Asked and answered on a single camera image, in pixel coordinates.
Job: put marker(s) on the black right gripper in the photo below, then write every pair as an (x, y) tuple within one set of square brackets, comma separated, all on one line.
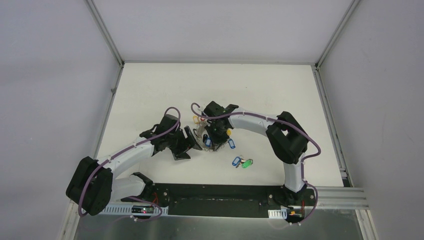
[(217, 142)]

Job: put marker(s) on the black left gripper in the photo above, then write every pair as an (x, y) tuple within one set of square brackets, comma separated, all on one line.
[(182, 142)]

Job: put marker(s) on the blue tagged key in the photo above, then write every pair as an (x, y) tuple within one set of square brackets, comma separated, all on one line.
[(237, 161)]

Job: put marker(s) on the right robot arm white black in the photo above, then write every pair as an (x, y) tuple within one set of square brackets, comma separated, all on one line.
[(287, 139)]

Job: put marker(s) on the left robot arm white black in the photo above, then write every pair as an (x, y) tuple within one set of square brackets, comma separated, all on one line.
[(96, 182)]

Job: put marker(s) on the light blue key tag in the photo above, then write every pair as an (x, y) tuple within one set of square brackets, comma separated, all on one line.
[(231, 144)]

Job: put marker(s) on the yellow key tag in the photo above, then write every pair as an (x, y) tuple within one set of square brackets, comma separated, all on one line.
[(196, 120)]

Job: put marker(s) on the green tagged key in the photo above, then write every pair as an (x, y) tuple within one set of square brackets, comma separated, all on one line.
[(247, 163)]

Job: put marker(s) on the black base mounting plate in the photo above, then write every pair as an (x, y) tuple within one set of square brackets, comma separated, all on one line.
[(237, 201)]

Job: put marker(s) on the left electronics board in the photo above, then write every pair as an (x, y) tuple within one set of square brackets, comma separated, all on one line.
[(140, 209)]

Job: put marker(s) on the electronics board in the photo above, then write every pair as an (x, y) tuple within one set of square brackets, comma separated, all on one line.
[(140, 209), (295, 216)]

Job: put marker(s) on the right electronics board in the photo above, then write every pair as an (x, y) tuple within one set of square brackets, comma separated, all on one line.
[(295, 216)]

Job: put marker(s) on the blue key tag on ring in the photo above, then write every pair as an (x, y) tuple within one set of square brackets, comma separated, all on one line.
[(208, 142)]

